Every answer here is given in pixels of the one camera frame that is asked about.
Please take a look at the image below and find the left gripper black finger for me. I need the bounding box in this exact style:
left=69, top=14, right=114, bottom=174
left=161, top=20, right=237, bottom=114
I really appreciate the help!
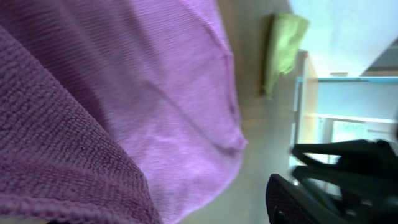
left=266, top=174, right=348, bottom=224

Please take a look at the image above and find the light wooden shelf unit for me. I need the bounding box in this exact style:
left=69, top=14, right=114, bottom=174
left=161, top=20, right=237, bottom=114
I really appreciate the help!
left=290, top=51, right=397, bottom=146

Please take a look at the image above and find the crumpled green cloth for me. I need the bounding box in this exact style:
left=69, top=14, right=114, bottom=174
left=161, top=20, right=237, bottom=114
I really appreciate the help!
left=262, top=13, right=310, bottom=99

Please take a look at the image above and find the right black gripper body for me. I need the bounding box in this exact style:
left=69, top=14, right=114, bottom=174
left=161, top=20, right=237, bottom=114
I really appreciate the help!
left=292, top=139, right=397, bottom=223

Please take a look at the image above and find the purple microfiber cloth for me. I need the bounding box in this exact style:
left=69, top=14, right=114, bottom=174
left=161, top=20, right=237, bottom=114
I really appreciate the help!
left=1, top=0, right=246, bottom=223

